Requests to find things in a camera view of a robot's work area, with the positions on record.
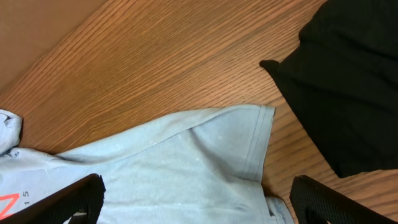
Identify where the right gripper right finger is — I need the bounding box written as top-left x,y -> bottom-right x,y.
290,175 -> 397,224

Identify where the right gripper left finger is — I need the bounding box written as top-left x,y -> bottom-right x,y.
1,174 -> 106,224

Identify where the light blue printed t-shirt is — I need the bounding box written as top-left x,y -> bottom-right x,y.
1,105 -> 293,223

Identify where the black t-shirt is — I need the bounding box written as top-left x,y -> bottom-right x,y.
260,0 -> 397,178

